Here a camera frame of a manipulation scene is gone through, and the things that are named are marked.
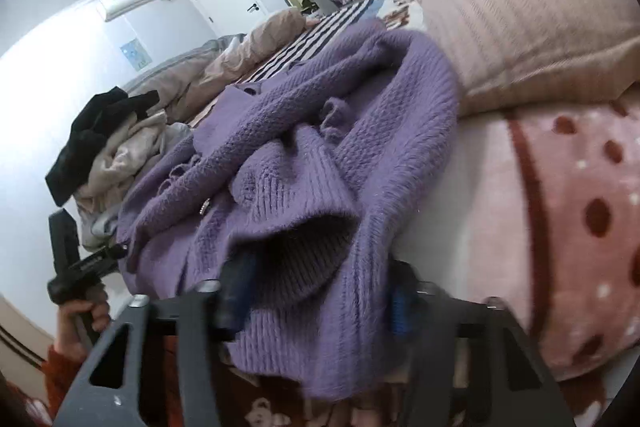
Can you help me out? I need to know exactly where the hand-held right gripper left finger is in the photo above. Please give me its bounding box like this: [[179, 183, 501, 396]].
[[53, 252, 261, 427]]

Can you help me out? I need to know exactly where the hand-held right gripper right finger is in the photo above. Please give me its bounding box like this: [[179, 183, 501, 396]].
[[387, 259, 576, 427]]

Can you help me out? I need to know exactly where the purple knitted cardigan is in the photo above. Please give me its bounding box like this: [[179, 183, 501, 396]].
[[115, 20, 461, 400]]

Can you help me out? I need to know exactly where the person's left forearm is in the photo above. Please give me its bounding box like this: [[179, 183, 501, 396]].
[[37, 344, 91, 423]]

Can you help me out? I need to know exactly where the person's left hand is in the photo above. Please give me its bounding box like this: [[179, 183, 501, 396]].
[[55, 287, 112, 358]]

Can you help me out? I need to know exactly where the beige garment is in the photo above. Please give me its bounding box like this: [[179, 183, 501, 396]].
[[75, 110, 193, 250]]

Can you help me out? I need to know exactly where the black garment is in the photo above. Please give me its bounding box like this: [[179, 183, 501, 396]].
[[45, 87, 160, 208]]

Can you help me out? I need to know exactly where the pink dotted blanket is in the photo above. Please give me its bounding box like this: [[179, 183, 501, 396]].
[[395, 94, 640, 427]]

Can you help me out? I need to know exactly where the beige grey duvet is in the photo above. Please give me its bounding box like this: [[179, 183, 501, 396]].
[[122, 10, 307, 124]]

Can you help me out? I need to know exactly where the striped bed sheet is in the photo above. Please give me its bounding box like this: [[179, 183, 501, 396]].
[[187, 0, 401, 128]]

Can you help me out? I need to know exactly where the pink ribbed pillow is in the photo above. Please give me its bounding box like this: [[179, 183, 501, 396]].
[[414, 0, 640, 117]]

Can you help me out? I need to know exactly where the wall poster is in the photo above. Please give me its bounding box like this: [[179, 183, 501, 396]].
[[120, 38, 153, 71]]

